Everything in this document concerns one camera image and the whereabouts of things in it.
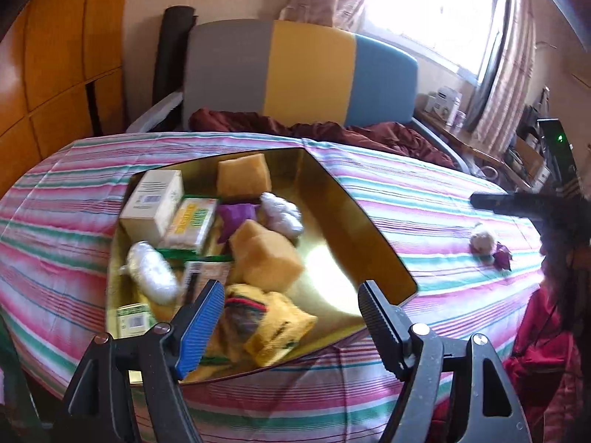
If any black wardrobe handle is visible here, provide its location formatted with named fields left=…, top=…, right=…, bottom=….
left=85, top=79, right=105, bottom=135

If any gold tray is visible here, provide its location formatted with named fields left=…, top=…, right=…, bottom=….
left=105, top=148, right=419, bottom=385

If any person's red garment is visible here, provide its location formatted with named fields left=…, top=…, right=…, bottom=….
left=434, top=281, right=591, bottom=443

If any bright window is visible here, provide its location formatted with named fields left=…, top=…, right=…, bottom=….
left=362, top=0, right=506, bottom=86

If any wooden wardrobe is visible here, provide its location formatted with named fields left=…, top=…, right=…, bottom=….
left=0, top=0, right=134, bottom=199

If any white carton box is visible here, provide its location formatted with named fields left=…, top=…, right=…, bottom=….
left=119, top=169, right=185, bottom=245

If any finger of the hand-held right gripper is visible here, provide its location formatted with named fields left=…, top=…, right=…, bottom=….
left=470, top=191, right=543, bottom=217

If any white-label snack packet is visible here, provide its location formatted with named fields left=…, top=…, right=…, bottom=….
left=182, top=261, right=234, bottom=305

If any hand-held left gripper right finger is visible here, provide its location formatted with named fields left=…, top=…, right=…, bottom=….
left=358, top=281, right=532, bottom=443

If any plastic-wrapped pastry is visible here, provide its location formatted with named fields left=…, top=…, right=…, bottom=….
left=119, top=241, right=181, bottom=304
left=257, top=192, right=304, bottom=238
left=470, top=222, right=497, bottom=255

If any green-edged cracker packet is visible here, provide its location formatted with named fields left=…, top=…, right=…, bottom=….
left=161, top=196, right=218, bottom=254

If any cluttered wooden side table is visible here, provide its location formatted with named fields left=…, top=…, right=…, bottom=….
left=416, top=85, right=555, bottom=192

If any grey yellow blue headboard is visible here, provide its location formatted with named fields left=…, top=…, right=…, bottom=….
left=182, top=19, right=420, bottom=129

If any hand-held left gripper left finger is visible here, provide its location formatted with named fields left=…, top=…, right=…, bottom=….
left=46, top=279, right=227, bottom=443

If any purple snack packet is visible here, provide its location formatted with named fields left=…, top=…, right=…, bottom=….
left=490, top=244, right=514, bottom=272
left=215, top=202, right=259, bottom=245

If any black rolled mat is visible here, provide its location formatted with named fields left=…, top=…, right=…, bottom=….
left=152, top=6, right=198, bottom=107

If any yellow sponge cake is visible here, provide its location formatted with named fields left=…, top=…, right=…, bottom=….
left=229, top=219, right=305, bottom=293
left=216, top=153, right=272, bottom=201

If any small green box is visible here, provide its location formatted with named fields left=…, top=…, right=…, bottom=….
left=115, top=302, right=158, bottom=339

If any grey bed rail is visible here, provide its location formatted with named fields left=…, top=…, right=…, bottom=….
left=127, top=91, right=185, bottom=134
left=411, top=117, right=469, bottom=171

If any maroon blanket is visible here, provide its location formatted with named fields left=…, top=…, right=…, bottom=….
left=189, top=108, right=458, bottom=169

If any white appliance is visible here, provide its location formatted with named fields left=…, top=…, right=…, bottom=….
left=425, top=87, right=462, bottom=118

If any striped bedsheet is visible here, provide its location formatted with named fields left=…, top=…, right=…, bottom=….
left=0, top=131, right=550, bottom=443

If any yellow snack packet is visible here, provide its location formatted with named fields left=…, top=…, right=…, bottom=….
left=224, top=284, right=318, bottom=369

